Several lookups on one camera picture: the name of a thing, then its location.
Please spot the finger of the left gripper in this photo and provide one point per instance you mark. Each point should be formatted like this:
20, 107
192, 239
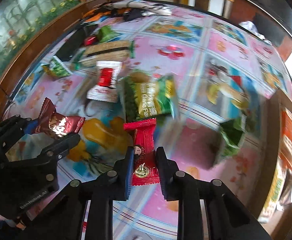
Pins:
13, 129
51, 154

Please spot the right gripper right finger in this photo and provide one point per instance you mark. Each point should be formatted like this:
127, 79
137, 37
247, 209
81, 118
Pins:
227, 217

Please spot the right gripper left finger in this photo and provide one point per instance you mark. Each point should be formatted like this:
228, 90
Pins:
90, 204

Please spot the dark red snack packet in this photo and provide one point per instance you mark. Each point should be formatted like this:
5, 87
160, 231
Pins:
54, 124

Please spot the red candy wrapper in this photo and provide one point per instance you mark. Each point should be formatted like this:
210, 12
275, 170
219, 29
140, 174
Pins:
145, 169

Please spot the sandwich cracker pack green ends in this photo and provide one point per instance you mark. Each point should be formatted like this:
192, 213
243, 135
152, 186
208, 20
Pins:
110, 51

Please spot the yellow green cracker package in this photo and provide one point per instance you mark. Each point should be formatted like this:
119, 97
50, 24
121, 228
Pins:
274, 194

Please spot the orange cracker package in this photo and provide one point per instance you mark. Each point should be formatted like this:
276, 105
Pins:
286, 137

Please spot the cardboard box tray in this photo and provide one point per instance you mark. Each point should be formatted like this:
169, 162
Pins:
280, 225

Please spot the white red candy packet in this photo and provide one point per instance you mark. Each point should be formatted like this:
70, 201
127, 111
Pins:
105, 89

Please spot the small green snack packet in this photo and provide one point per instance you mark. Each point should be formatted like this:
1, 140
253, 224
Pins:
56, 68

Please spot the folded green snack bag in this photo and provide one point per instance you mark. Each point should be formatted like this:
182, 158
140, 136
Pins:
231, 135

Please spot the green garlic flavour snack bag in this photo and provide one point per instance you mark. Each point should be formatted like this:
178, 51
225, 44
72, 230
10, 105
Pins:
144, 96

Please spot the black rectangular tray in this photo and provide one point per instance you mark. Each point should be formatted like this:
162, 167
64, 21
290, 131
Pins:
69, 48

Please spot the small red candy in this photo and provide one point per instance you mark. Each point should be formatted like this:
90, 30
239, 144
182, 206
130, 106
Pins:
91, 40

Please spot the green snack bag at back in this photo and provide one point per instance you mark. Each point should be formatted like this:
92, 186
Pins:
106, 34

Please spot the white plastic bag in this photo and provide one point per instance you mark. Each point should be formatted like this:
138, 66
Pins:
250, 26

